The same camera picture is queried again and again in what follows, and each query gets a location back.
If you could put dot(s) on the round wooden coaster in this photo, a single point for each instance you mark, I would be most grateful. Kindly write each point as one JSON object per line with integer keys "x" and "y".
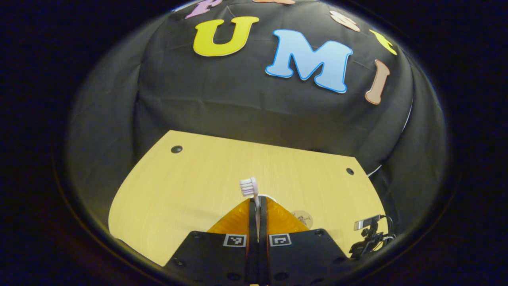
{"x": 304, "y": 219}

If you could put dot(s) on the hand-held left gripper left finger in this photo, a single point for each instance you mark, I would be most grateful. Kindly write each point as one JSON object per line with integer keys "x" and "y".
{"x": 252, "y": 230}

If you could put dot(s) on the white toothbrush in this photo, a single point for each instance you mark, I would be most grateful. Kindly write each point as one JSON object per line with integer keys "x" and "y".
{"x": 249, "y": 186}

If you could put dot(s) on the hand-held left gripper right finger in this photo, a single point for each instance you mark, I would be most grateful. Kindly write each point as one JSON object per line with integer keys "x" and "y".
{"x": 263, "y": 230}

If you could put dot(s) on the black webcam on stand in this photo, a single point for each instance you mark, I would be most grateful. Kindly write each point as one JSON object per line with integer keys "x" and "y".
{"x": 371, "y": 238}

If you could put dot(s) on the black backdrop cloth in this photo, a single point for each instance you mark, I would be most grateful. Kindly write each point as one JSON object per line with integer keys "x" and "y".
{"x": 238, "y": 103}

